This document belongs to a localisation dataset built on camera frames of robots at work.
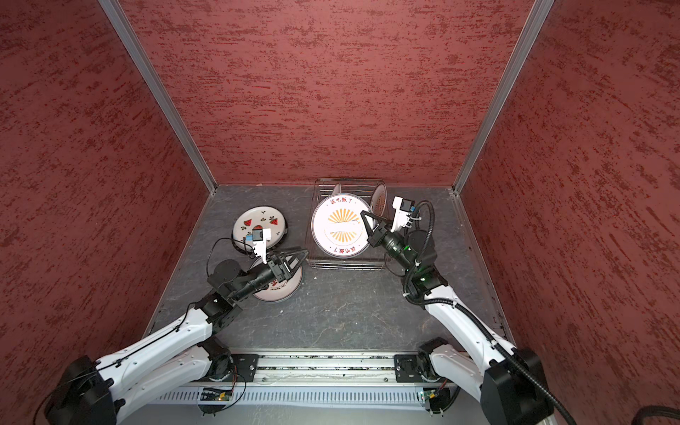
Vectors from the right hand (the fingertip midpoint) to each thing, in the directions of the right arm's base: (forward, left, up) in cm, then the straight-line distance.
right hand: (358, 218), depth 71 cm
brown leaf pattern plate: (+25, -9, -21) cm, 34 cm away
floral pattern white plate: (-8, +27, -28) cm, 40 cm away
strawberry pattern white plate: (+23, +40, -27) cm, 53 cm away
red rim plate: (-2, +6, -2) cm, 6 cm away
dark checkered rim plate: (+22, +37, -27) cm, 51 cm away
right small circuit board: (-38, -19, -32) cm, 53 cm away
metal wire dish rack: (-12, -3, -1) cm, 12 cm away
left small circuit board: (-37, +42, -32) cm, 65 cm away
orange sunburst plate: (+31, +7, -21) cm, 38 cm away
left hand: (-8, +15, -5) cm, 18 cm away
